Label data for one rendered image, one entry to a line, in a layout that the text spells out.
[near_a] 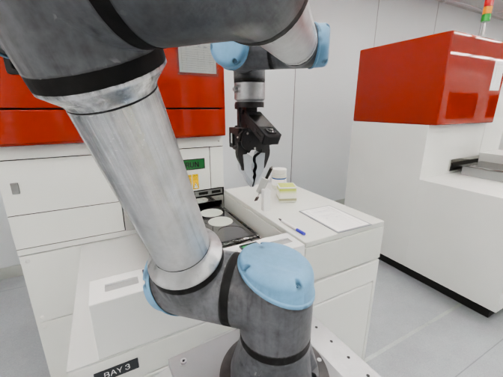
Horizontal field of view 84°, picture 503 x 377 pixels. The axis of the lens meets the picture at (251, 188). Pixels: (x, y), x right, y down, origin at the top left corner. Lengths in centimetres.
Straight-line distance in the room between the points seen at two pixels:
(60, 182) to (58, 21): 102
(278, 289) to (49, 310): 117
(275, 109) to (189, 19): 300
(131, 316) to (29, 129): 72
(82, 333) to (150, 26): 76
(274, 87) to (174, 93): 211
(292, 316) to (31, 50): 39
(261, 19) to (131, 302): 61
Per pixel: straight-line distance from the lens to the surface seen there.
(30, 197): 126
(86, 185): 123
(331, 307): 106
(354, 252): 101
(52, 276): 137
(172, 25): 20
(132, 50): 25
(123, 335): 75
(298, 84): 336
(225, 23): 21
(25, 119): 116
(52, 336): 152
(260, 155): 71
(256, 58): 58
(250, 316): 43
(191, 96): 119
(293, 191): 114
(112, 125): 27
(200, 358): 61
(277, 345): 46
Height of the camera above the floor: 134
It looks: 16 degrees down
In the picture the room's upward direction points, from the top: straight up
